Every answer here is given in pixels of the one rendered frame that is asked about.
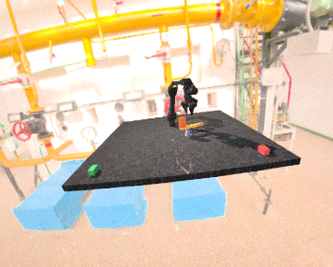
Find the small red block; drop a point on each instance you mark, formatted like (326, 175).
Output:
(263, 149)

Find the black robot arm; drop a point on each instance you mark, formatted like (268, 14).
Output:
(189, 89)

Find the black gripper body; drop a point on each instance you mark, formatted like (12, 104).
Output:
(188, 101)

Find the small green block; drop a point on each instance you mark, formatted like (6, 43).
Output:
(93, 170)

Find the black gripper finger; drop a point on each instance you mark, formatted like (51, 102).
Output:
(191, 110)
(185, 108)

